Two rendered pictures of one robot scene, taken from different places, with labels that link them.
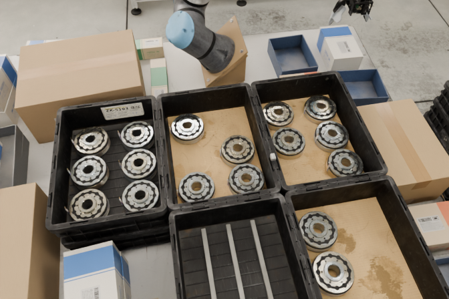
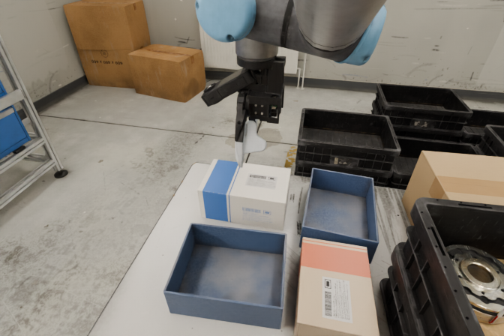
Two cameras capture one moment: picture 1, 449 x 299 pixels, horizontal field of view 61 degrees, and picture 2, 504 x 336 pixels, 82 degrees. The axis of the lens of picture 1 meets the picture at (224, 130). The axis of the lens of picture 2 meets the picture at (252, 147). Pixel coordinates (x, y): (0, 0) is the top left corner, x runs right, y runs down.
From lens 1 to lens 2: 1.17 m
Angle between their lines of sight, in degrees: 52
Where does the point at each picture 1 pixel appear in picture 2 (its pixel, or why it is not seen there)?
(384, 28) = (136, 166)
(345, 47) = (262, 179)
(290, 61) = (223, 277)
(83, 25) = not seen: outside the picture
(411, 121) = (476, 167)
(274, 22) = (13, 265)
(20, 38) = not seen: outside the picture
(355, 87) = (320, 208)
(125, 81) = not seen: outside the picture
